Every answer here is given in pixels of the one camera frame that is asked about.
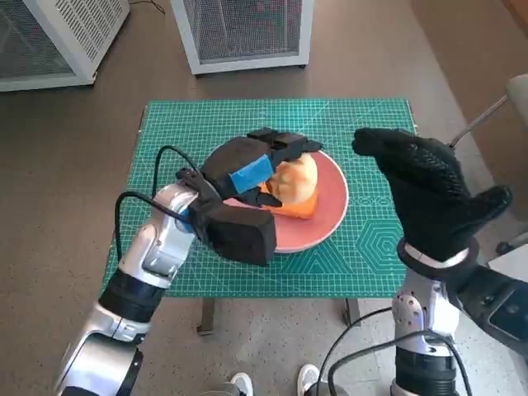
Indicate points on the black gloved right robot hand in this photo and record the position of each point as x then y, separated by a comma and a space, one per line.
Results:
429, 194

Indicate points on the grey table leg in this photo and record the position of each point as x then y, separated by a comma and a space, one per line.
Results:
207, 315
352, 311

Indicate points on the narrow white mesh cabinet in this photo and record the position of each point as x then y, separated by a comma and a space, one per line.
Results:
247, 29

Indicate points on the round toy bread bun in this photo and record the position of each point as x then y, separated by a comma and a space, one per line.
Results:
297, 177

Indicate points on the grey chair with metal frame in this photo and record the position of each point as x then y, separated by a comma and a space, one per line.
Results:
520, 92

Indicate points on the rectangular orange toy bread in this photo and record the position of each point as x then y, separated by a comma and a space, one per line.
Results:
301, 210

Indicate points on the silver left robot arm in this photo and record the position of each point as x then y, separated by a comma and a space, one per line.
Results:
161, 239

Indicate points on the wide white mesh cabinet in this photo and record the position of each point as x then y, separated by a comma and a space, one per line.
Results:
49, 41

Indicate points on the pink bowl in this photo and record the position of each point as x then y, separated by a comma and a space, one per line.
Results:
330, 198

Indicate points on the white panel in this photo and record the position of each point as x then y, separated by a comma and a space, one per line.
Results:
509, 266

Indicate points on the green cutting mat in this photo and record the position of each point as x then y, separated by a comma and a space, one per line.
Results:
255, 115

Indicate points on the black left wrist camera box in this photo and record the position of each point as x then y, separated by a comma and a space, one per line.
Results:
239, 235

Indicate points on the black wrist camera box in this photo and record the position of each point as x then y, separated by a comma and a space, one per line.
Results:
495, 305
239, 235

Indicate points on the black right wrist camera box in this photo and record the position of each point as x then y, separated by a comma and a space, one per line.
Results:
495, 305

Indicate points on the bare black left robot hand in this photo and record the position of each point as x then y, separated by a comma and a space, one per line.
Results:
239, 161

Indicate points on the white foot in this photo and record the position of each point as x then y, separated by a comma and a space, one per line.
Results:
307, 377
241, 383

